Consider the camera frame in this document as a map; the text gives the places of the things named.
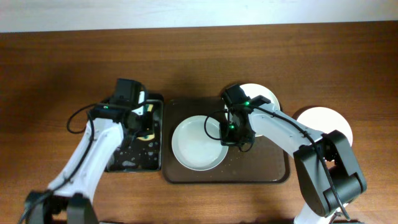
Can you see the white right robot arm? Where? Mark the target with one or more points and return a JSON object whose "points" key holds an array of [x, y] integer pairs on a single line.
{"points": [[328, 172]]}

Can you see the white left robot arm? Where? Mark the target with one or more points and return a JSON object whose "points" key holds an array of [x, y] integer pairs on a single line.
{"points": [[74, 188]]}

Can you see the pale green plate red stain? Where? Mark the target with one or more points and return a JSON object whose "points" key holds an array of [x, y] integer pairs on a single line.
{"points": [[195, 143]]}

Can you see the black wash basin with water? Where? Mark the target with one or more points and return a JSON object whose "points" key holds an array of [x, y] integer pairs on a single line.
{"points": [[141, 156]]}

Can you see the cream plate with red stain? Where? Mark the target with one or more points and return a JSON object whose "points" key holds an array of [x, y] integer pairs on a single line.
{"points": [[264, 93]]}

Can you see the yellow green sponge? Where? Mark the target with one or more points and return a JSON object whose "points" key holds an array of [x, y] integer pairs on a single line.
{"points": [[147, 137]]}

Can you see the white plate with red stain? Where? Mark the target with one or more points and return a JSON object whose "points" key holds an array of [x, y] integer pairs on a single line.
{"points": [[326, 120]]}

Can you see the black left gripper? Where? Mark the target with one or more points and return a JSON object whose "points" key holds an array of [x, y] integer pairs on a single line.
{"points": [[144, 125]]}

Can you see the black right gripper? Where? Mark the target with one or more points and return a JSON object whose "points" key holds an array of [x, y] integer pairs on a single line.
{"points": [[232, 137]]}

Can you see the brown plastic serving tray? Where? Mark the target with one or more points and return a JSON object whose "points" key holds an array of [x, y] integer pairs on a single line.
{"points": [[265, 163]]}

